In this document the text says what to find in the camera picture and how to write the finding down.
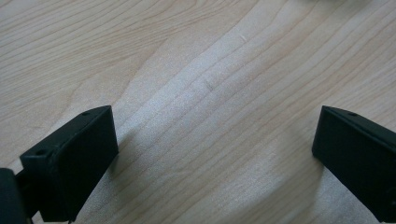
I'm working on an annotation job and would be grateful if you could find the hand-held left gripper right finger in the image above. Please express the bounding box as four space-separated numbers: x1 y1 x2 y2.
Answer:
311 105 396 224

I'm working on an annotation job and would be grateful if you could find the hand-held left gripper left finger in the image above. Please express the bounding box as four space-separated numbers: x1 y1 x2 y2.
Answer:
19 105 120 223

